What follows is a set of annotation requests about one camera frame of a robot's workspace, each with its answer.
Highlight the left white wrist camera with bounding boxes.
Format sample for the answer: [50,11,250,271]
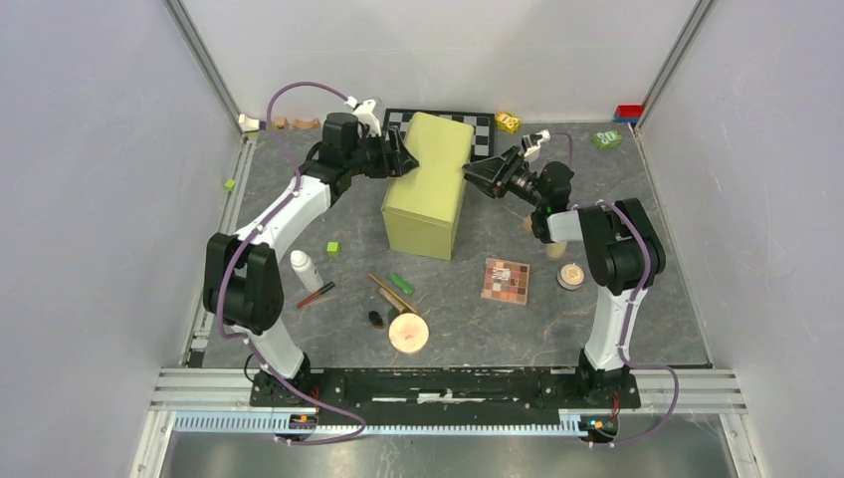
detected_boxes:
[344,96,383,137]

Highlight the round wooden disc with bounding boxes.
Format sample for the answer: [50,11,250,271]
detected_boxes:
[388,313,430,355]

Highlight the small black compact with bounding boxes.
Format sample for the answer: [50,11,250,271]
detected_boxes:
[367,311,385,329]

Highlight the green number block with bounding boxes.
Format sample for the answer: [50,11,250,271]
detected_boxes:
[592,129,623,150]

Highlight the red black pencil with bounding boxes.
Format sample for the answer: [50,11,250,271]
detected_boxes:
[296,281,335,309]

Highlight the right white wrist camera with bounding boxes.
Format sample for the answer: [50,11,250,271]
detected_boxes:
[521,129,550,162]

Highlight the white toy piece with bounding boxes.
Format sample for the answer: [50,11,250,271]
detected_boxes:
[237,114,265,134]

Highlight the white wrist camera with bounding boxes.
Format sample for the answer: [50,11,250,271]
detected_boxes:
[344,96,383,137]
[521,129,550,162]

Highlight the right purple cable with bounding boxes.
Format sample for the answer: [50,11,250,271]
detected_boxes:
[546,130,682,450]

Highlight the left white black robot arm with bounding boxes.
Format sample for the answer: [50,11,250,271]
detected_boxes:
[203,113,419,406]

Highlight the black white checkerboard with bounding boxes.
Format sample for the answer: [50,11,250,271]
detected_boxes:
[382,108,497,161]

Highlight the yellow toy block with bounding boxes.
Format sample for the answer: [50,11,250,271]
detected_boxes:
[495,111,523,134]

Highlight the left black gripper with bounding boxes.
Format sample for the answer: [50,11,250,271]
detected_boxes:
[347,127,421,180]

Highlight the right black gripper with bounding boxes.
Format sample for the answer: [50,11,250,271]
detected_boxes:
[460,144,544,210]

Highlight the red blue blocks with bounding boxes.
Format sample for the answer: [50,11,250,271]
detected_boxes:
[613,105,644,124]

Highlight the wooden stick brush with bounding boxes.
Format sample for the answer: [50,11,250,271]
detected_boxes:
[367,273,418,314]

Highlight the small green cube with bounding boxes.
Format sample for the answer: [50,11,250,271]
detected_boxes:
[326,241,341,257]

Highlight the green tube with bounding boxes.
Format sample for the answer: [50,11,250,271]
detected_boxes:
[388,273,415,296]

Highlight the wooden arch block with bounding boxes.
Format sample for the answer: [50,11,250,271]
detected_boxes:
[291,118,321,129]

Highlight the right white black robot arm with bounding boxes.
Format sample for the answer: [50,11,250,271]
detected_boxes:
[462,146,666,406]

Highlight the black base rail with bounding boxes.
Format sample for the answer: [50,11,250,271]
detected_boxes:
[250,367,641,441]

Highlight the beige foundation bottle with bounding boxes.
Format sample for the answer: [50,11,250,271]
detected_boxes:
[545,242,567,260]

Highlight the eyeshadow palette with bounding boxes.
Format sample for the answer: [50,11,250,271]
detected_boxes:
[481,258,530,306]

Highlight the round powder jar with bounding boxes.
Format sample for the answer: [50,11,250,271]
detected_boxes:
[556,263,586,291]

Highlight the green makeup organizer box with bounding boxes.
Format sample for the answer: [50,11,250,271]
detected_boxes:
[381,113,474,261]

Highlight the white bottle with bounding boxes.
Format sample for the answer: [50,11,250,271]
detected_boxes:
[290,250,324,293]

